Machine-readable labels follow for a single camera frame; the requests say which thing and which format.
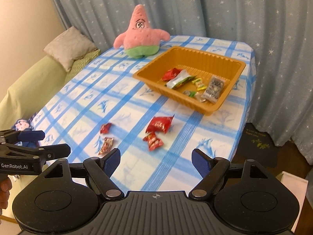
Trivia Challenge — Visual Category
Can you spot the red patterned candy packet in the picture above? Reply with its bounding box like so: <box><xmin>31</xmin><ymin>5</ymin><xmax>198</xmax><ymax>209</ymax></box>
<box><xmin>98</xmin><ymin>137</ymin><xmax>114</xmax><ymax>155</ymax></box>

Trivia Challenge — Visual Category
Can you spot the small dark red candy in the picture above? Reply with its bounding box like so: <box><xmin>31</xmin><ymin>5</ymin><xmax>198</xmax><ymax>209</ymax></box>
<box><xmin>100</xmin><ymin>123</ymin><xmax>112</xmax><ymax>134</ymax></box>

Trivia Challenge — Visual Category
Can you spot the small red candy packet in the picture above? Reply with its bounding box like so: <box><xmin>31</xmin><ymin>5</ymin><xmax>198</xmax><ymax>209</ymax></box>
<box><xmin>143</xmin><ymin>132</ymin><xmax>163</xmax><ymax>151</ymax></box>

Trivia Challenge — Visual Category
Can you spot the large red snack packet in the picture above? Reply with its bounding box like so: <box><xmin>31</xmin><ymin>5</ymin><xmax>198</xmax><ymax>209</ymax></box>
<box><xmin>145</xmin><ymin>115</ymin><xmax>174</xmax><ymax>134</ymax></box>

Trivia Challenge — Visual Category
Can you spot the green brown candy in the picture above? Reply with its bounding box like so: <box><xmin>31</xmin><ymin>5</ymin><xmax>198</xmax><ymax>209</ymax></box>
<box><xmin>183</xmin><ymin>90</ymin><xmax>206</xmax><ymax>102</ymax></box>

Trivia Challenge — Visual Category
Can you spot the grey black snack packet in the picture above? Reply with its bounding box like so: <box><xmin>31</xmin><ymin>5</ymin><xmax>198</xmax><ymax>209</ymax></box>
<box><xmin>202</xmin><ymin>75</ymin><xmax>226</xmax><ymax>103</ymax></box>

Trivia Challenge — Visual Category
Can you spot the yellow green candy packet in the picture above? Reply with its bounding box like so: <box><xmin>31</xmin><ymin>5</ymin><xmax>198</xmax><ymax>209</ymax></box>
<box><xmin>192</xmin><ymin>78</ymin><xmax>207</xmax><ymax>91</ymax></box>

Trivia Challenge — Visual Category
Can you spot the green white long packet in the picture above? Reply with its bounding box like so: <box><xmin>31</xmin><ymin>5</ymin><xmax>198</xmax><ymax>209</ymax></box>
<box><xmin>165</xmin><ymin>70</ymin><xmax>196</xmax><ymax>89</ymax></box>

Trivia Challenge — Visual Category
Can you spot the person left hand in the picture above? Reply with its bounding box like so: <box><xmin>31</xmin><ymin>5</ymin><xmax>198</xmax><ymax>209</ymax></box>
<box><xmin>0</xmin><ymin>177</ymin><xmax>12</xmax><ymax>210</ymax></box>

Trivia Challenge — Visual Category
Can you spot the green sofa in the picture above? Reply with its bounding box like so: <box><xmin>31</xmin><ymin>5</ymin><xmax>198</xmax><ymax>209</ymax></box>
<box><xmin>1</xmin><ymin>56</ymin><xmax>67</xmax><ymax>130</ymax></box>

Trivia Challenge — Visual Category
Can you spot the dark floor mat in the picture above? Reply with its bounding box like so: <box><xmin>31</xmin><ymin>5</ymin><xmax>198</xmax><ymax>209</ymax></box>
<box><xmin>232</xmin><ymin>123</ymin><xmax>279</xmax><ymax>168</ymax></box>

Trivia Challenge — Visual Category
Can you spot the blue checked tablecloth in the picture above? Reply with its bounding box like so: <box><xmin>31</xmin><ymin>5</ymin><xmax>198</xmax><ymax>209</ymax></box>
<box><xmin>32</xmin><ymin>36</ymin><xmax>256</xmax><ymax>192</ymax></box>

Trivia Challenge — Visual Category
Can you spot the white box on floor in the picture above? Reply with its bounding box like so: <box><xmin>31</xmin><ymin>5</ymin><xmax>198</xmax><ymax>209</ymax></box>
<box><xmin>276</xmin><ymin>171</ymin><xmax>308</xmax><ymax>232</ymax></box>

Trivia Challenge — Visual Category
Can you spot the orange plastic tray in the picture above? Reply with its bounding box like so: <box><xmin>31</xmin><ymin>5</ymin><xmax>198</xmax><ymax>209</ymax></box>
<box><xmin>132</xmin><ymin>46</ymin><xmax>247</xmax><ymax>116</ymax></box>

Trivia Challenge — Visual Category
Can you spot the green zigzag cushion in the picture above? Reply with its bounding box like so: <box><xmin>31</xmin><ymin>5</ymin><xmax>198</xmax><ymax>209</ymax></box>
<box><xmin>64</xmin><ymin>49</ymin><xmax>101</xmax><ymax>84</ymax></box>

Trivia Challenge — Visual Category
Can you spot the beige cushion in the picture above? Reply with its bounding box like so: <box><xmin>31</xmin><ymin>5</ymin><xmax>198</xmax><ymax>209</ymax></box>
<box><xmin>43</xmin><ymin>27</ymin><xmax>97</xmax><ymax>72</ymax></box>

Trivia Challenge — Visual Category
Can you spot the pink starfish plush toy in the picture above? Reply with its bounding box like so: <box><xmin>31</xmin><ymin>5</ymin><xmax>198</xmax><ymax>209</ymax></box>
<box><xmin>113</xmin><ymin>4</ymin><xmax>170</xmax><ymax>59</ymax></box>

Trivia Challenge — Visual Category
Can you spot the grey star curtain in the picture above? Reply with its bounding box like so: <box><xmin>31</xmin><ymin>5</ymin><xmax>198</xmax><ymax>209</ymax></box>
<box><xmin>52</xmin><ymin>0</ymin><xmax>312</xmax><ymax>163</ymax></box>

